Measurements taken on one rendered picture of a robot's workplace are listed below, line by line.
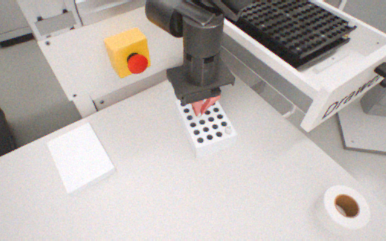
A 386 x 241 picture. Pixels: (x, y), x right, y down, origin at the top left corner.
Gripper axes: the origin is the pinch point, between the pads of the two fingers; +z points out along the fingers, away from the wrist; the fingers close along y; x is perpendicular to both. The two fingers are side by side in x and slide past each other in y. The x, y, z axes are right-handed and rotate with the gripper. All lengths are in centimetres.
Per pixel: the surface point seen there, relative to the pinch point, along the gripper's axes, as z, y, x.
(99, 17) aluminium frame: -13.7, 13.1, -15.3
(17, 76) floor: 83, 75, -137
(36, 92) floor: 82, 63, -116
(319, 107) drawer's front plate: -7.5, -15.6, 12.1
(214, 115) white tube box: 1.5, -3.1, 1.2
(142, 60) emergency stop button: -7.2, 7.8, -9.3
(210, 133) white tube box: 1.6, -0.6, 4.9
